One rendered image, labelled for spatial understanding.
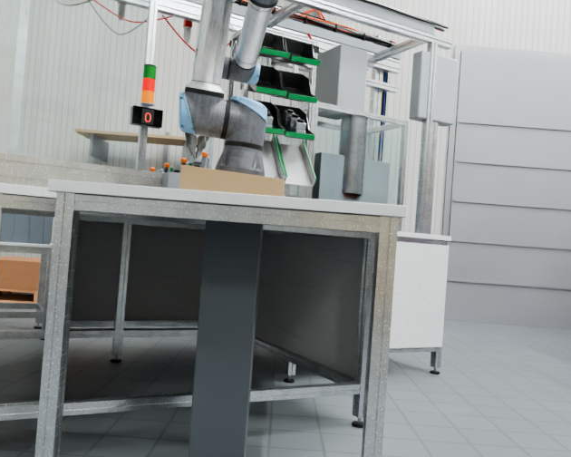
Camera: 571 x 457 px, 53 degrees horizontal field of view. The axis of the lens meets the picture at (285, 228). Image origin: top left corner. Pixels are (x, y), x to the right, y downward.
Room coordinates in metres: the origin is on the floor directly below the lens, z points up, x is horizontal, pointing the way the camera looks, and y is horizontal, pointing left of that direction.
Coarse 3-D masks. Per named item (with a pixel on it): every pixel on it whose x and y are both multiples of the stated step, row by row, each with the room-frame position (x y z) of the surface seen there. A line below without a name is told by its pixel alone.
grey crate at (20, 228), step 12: (12, 216) 3.65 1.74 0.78; (24, 216) 3.68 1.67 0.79; (36, 216) 3.72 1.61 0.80; (0, 228) 3.62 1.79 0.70; (12, 228) 3.65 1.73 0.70; (24, 228) 3.69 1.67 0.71; (36, 228) 3.72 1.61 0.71; (48, 228) 3.75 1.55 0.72; (0, 240) 3.62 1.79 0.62; (12, 240) 3.65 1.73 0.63; (24, 240) 3.69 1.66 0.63; (36, 240) 3.72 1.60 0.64; (48, 240) 3.76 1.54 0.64
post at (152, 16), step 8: (152, 0) 2.31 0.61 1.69; (152, 8) 2.32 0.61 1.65; (152, 16) 2.32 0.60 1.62; (152, 24) 2.32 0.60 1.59; (152, 32) 2.32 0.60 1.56; (152, 40) 2.32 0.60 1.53; (152, 48) 2.32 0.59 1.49; (152, 56) 2.32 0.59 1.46; (144, 128) 2.32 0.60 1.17; (144, 136) 2.32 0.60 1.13; (144, 144) 2.32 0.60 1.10; (144, 152) 2.32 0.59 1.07; (144, 160) 2.32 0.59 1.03; (144, 168) 2.32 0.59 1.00
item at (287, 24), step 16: (192, 0) 3.30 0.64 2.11; (336, 0) 3.19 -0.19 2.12; (352, 0) 3.23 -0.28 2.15; (384, 16) 3.35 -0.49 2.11; (400, 16) 3.40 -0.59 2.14; (304, 32) 3.66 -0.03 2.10; (320, 32) 3.72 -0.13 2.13; (432, 32) 3.53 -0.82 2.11; (368, 48) 3.90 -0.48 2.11; (384, 48) 3.97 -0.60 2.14
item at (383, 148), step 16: (320, 112) 3.24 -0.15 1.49; (336, 112) 3.29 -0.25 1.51; (320, 128) 3.24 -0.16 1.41; (336, 128) 3.30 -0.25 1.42; (368, 128) 3.40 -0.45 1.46; (384, 128) 3.46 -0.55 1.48; (400, 128) 3.52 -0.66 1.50; (320, 144) 3.25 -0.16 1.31; (336, 144) 3.30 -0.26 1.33; (368, 144) 3.41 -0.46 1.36; (384, 144) 3.46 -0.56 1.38; (400, 144) 3.52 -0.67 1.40; (320, 160) 3.25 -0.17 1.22; (336, 160) 3.30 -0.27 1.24; (368, 160) 3.41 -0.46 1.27; (384, 160) 3.47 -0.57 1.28; (400, 160) 3.52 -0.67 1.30; (320, 176) 3.25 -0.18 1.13; (336, 176) 3.31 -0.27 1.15; (368, 176) 3.41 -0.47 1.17; (384, 176) 3.47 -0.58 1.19; (320, 192) 3.26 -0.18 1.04; (336, 192) 3.31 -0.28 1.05; (368, 192) 3.42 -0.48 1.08; (384, 192) 3.48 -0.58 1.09
